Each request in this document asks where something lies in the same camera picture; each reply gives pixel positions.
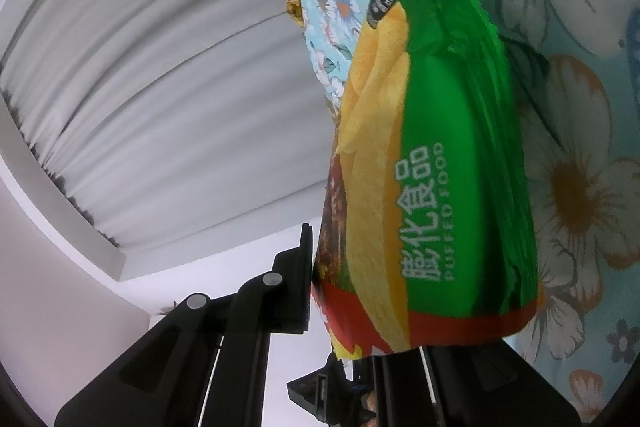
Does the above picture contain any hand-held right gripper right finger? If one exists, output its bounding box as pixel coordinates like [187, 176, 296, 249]
[372, 341, 583, 427]

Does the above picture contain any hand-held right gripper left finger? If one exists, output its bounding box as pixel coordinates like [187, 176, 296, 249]
[54, 223, 317, 427]

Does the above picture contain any grey curtain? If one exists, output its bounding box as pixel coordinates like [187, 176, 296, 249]
[0, 0, 341, 253]

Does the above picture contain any green yellow chips bag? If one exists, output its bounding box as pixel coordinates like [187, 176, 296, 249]
[310, 0, 540, 360]

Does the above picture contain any floral light blue blanket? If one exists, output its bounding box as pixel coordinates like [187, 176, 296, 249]
[291, 0, 640, 413]

